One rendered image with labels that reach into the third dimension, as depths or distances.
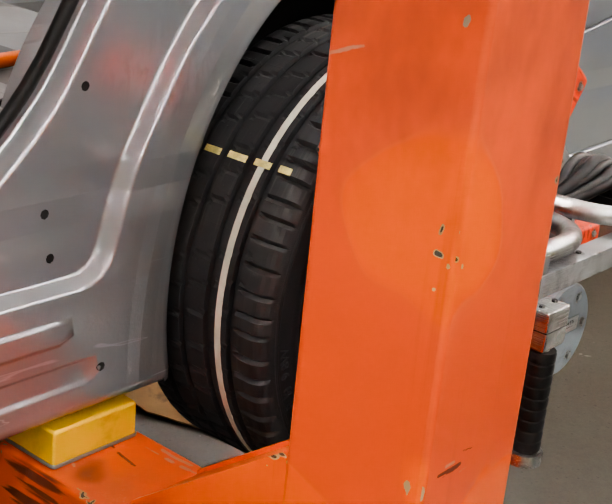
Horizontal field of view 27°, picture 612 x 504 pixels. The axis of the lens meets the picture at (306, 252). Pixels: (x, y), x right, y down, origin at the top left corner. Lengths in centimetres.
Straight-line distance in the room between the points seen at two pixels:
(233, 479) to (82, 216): 36
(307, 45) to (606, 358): 228
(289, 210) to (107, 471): 38
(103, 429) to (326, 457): 46
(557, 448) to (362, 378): 211
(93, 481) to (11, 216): 34
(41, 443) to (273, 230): 38
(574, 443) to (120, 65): 207
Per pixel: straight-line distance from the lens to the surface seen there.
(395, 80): 105
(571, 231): 152
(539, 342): 145
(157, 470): 156
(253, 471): 131
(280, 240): 150
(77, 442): 157
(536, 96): 108
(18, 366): 145
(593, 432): 334
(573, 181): 172
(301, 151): 152
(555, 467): 314
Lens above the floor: 147
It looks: 20 degrees down
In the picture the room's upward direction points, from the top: 6 degrees clockwise
